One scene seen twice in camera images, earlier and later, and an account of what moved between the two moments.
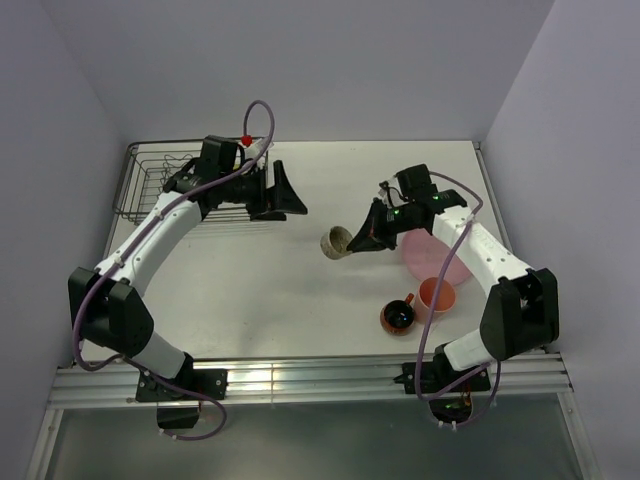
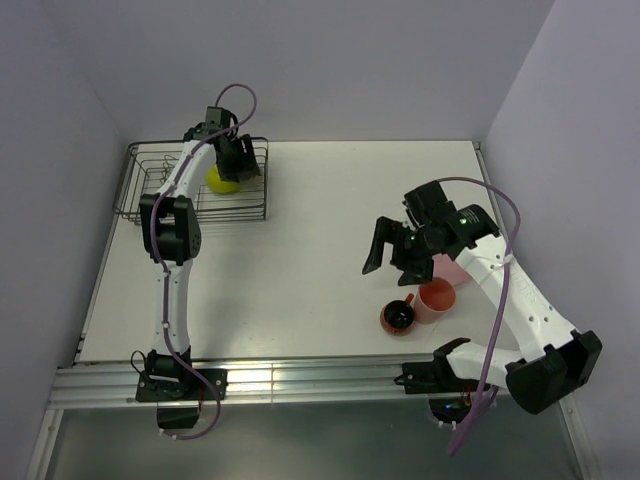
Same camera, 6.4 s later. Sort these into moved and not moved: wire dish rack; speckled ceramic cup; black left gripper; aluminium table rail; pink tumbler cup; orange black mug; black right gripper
Moved: black left gripper; speckled ceramic cup; black right gripper
Not moved: orange black mug; aluminium table rail; pink tumbler cup; wire dish rack
